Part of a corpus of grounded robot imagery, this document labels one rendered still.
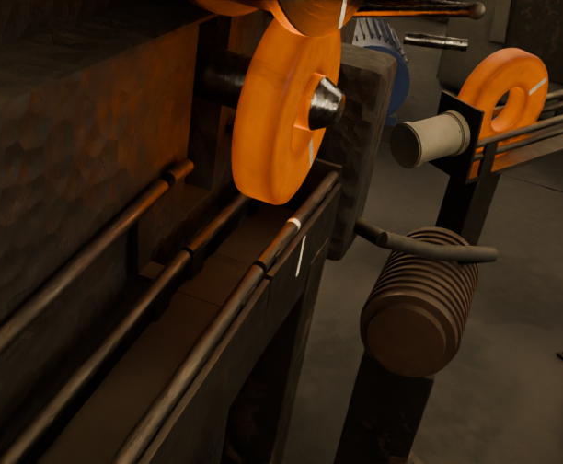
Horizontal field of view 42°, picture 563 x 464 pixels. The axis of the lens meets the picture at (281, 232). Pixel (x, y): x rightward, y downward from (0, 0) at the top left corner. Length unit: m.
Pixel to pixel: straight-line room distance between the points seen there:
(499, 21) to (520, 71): 2.26
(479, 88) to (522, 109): 0.11
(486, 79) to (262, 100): 0.53
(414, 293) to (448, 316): 0.05
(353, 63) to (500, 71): 0.28
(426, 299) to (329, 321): 0.83
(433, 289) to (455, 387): 0.74
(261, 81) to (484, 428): 1.17
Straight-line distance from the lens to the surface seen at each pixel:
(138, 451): 0.44
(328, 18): 0.53
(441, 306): 0.91
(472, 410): 1.61
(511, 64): 1.02
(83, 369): 0.50
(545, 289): 2.10
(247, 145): 0.52
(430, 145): 0.95
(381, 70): 0.78
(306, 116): 0.56
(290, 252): 0.60
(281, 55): 0.52
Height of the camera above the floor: 1.02
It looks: 30 degrees down
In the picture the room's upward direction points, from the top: 10 degrees clockwise
